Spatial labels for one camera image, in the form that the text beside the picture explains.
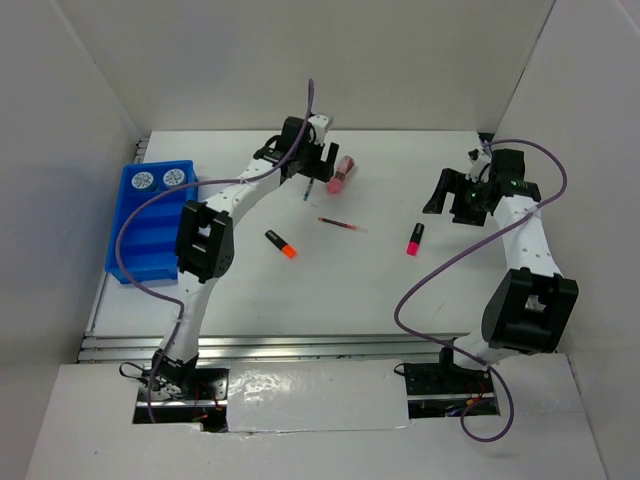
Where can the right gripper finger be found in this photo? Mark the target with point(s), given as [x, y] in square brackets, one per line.
[462, 214]
[447, 184]

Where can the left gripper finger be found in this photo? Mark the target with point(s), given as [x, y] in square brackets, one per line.
[327, 166]
[307, 160]

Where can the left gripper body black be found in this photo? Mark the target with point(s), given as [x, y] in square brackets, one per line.
[309, 140]

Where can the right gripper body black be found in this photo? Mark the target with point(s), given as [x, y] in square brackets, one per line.
[475, 203]

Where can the blue white round jar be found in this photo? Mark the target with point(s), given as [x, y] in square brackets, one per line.
[143, 182]
[173, 178]

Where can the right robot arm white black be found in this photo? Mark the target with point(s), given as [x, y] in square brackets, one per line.
[528, 312]

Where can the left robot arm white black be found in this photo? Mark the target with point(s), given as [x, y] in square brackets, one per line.
[205, 240]

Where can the blue pen refill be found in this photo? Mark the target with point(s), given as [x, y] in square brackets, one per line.
[308, 189]

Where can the pink eraser tube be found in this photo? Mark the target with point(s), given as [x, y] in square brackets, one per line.
[340, 176]

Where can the orange pen refill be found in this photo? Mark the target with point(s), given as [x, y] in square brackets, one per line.
[343, 225]

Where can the pink black highlighter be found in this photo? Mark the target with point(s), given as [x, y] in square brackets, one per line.
[415, 239]

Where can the orange black highlighter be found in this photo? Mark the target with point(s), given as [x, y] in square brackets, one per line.
[283, 246]

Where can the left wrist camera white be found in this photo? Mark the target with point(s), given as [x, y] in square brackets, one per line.
[320, 125]

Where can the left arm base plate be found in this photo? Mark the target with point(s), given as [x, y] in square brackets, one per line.
[204, 404]

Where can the aluminium rail frame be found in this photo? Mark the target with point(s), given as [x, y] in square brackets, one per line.
[346, 292]

